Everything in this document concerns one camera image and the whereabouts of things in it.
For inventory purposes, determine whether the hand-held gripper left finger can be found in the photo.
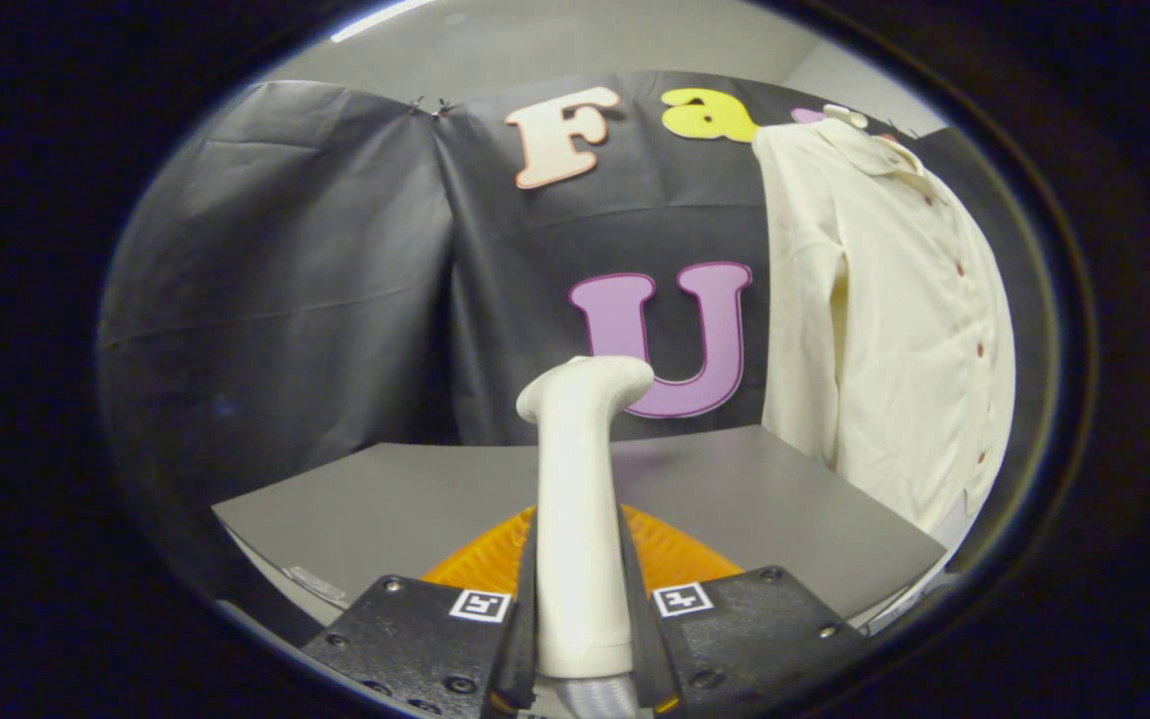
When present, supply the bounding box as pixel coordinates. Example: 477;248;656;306
300;506;541;719

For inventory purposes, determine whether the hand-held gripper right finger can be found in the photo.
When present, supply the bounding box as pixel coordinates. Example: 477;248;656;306
618;504;870;716

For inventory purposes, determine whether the white garment steamer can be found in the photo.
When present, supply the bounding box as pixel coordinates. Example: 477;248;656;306
516;356;656;719

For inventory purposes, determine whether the cream button-up shirt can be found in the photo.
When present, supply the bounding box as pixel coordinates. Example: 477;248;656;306
752;105;1017;535

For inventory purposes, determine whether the grey-topped white cabinet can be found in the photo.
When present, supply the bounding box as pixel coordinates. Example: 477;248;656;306
211;424;947;640

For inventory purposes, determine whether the black backdrop cloth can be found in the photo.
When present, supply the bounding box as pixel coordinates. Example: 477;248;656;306
96;70;1050;620

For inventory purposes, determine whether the long ceiling light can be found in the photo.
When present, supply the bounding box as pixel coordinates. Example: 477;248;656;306
330;0;436;43

